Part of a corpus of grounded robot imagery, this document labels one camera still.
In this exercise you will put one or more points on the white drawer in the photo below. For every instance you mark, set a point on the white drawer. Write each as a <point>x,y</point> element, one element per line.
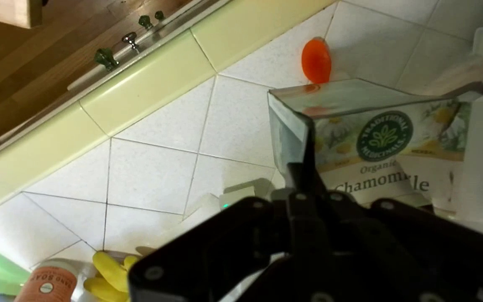
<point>149,44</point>

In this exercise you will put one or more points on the yellow rubber glove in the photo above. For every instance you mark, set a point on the yellow rubber glove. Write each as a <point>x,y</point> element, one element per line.
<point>109,277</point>

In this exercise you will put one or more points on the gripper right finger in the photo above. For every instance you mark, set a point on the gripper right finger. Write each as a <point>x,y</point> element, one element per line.
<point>434,247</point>

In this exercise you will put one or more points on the green tea box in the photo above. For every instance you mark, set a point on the green tea box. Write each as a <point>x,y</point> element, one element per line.
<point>384,134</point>

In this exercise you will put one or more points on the soap bottle with orange label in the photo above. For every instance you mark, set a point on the soap bottle with orange label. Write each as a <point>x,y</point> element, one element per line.
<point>48,285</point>

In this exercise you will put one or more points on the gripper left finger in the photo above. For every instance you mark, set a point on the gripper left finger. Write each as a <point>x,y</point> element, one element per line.
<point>208,247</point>

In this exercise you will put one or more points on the green glass drawer knob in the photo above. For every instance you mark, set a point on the green glass drawer knob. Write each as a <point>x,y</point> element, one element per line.
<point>159,15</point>
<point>145,21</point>
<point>105,58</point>

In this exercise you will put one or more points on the wooden board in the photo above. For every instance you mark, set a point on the wooden board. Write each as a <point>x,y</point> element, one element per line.
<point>9,11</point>

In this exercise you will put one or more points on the orange round disc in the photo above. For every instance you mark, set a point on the orange round disc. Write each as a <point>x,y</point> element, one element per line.
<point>316,61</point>

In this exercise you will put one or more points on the silver drawer knob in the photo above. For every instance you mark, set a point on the silver drawer knob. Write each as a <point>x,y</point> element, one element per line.
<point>131,41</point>

